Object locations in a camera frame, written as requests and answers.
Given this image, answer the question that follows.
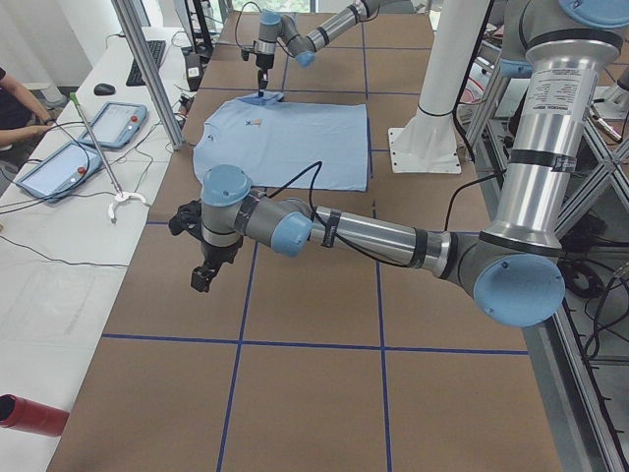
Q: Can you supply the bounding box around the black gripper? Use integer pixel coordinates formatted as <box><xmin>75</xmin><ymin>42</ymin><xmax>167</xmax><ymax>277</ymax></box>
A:
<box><xmin>191</xmin><ymin>237</ymin><xmax>241</xmax><ymax>292</ymax></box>
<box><xmin>256</xmin><ymin>52</ymin><xmax>275</xmax><ymax>94</ymax></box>

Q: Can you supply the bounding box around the light blue t-shirt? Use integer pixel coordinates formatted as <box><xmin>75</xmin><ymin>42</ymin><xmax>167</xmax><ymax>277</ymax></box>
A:
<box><xmin>193</xmin><ymin>92</ymin><xmax>369</xmax><ymax>192</ymax></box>

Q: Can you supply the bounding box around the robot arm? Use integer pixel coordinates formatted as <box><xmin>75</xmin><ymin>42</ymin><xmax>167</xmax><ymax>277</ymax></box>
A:
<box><xmin>242</xmin><ymin>1</ymin><xmax>435</xmax><ymax>97</ymax></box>
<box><xmin>188</xmin><ymin>14</ymin><xmax>489</xmax><ymax>344</ymax></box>

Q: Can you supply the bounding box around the black power adapter box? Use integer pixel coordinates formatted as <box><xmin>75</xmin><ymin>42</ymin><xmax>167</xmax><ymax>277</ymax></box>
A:
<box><xmin>184</xmin><ymin>53</ymin><xmax>203</xmax><ymax>91</ymax></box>

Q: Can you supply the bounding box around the black keyboard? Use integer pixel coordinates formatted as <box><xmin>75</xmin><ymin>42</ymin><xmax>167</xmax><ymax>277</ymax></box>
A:
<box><xmin>125</xmin><ymin>39</ymin><xmax>167</xmax><ymax>88</ymax></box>

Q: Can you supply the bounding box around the reacher grabber stick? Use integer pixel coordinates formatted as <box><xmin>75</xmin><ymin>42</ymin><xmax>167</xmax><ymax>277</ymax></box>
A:
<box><xmin>70</xmin><ymin>92</ymin><xmax>148</xmax><ymax>224</ymax></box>

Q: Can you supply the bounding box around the blue teach pendant far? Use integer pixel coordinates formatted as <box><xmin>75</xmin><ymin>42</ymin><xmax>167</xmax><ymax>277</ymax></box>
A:
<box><xmin>89</xmin><ymin>101</ymin><xmax>148</xmax><ymax>150</ymax></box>

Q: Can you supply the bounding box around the blue teach pendant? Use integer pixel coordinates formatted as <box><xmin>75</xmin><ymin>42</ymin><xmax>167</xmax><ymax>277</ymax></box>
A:
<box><xmin>89</xmin><ymin>101</ymin><xmax>148</xmax><ymax>150</ymax></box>
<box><xmin>16</xmin><ymin>143</ymin><xmax>102</xmax><ymax>202</ymax></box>

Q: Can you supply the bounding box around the black computer mouse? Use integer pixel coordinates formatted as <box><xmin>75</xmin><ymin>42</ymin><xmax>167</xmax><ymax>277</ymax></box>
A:
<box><xmin>93</xmin><ymin>83</ymin><xmax>116</xmax><ymax>96</ymax></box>

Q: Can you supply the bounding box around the blue teach pendant near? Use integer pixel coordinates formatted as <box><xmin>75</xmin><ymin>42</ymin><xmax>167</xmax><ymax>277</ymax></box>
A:
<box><xmin>16</xmin><ymin>143</ymin><xmax>102</xmax><ymax>202</ymax></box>

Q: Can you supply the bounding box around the red cylinder bottle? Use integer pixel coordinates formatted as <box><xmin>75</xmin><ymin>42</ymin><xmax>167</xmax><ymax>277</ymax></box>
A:
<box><xmin>1</xmin><ymin>394</ymin><xmax>70</xmax><ymax>437</ymax></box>

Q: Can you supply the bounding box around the seated person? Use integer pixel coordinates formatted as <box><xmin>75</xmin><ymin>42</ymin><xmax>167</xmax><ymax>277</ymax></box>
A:
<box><xmin>1</xmin><ymin>69</ymin><xmax>55</xmax><ymax>148</ymax></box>

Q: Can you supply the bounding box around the aluminium frame post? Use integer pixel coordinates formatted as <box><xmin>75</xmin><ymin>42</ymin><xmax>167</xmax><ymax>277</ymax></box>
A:
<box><xmin>111</xmin><ymin>0</ymin><xmax>185</xmax><ymax>150</ymax></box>

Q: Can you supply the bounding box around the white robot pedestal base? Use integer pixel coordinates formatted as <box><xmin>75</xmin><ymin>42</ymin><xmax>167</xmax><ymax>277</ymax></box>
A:
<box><xmin>388</xmin><ymin>0</ymin><xmax>491</xmax><ymax>174</ymax></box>

